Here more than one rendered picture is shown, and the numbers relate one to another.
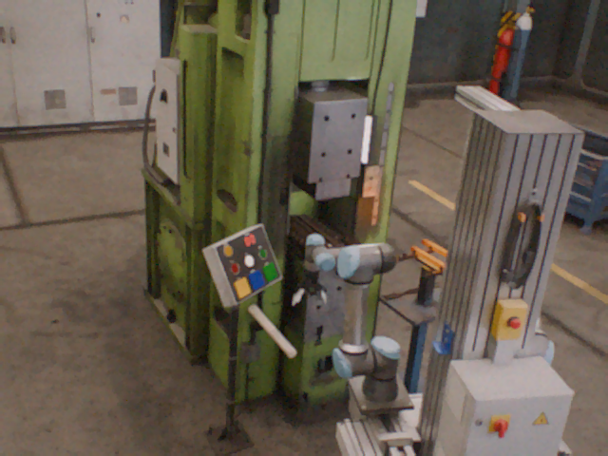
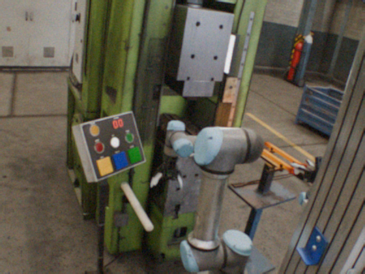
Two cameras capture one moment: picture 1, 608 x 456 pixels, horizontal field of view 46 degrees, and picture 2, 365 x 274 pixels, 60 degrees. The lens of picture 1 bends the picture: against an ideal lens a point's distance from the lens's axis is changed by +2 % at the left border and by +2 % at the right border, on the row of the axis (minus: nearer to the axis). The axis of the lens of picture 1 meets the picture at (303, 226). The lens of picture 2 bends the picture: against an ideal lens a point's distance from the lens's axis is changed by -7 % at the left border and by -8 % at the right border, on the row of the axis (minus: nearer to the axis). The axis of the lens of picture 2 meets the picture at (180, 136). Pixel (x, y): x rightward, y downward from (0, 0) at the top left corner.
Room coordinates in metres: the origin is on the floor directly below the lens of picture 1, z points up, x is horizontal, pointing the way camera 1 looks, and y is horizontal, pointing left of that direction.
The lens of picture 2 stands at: (1.37, -0.11, 1.84)
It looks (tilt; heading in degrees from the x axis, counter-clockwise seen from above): 24 degrees down; 1
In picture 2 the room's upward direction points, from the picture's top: 9 degrees clockwise
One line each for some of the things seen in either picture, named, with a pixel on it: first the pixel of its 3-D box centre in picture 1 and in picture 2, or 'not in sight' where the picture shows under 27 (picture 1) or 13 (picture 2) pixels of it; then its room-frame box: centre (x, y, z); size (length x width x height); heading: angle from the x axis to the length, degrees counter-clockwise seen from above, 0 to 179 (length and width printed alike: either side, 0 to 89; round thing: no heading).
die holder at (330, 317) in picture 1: (311, 276); (175, 164); (3.49, -0.07, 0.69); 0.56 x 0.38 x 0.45; 31
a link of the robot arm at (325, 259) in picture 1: (326, 258); (185, 144); (2.67, -0.11, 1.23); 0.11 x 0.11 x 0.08; 21
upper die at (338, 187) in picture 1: (312, 174); (182, 78); (3.45, -0.03, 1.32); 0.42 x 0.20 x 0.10; 31
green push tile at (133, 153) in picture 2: (269, 272); (133, 154); (2.92, 0.14, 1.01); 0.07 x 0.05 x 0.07; 146
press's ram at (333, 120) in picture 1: (323, 128); (195, 40); (3.47, -0.06, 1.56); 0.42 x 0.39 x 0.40; 31
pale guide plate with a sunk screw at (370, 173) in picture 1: (370, 180); (229, 89); (3.55, -0.34, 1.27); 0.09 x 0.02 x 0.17; 121
